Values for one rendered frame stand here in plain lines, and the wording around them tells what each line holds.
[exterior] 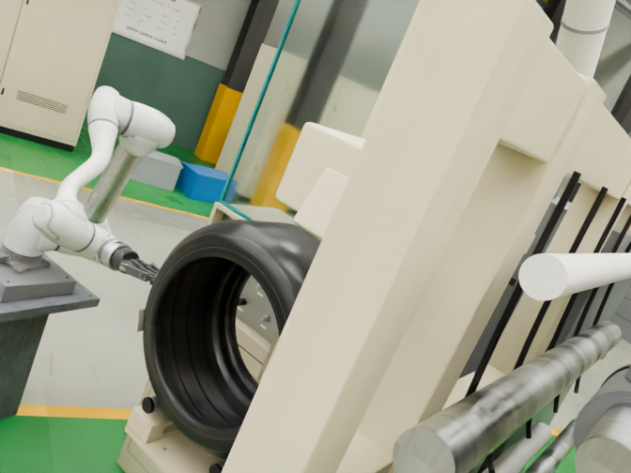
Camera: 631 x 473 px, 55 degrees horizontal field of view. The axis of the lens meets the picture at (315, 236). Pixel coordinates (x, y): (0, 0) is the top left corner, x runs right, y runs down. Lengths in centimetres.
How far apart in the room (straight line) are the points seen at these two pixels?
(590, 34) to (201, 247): 116
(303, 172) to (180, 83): 893
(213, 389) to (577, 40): 140
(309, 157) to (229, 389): 98
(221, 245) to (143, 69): 838
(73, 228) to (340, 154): 107
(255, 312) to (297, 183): 133
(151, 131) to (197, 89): 770
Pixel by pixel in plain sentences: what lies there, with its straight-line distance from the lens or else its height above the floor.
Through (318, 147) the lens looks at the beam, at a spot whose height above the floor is 175.
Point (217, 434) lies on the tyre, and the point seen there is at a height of 100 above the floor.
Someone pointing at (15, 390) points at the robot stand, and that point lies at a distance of 301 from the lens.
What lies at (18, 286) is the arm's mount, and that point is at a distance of 257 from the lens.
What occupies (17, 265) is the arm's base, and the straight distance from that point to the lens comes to 266.
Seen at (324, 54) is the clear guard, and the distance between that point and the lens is 223.
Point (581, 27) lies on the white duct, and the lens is 184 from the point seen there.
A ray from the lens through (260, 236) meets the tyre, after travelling 143.
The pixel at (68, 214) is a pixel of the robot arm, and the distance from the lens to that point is 189.
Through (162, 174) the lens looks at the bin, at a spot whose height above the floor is 17.
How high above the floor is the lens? 186
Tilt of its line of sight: 14 degrees down
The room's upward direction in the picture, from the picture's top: 23 degrees clockwise
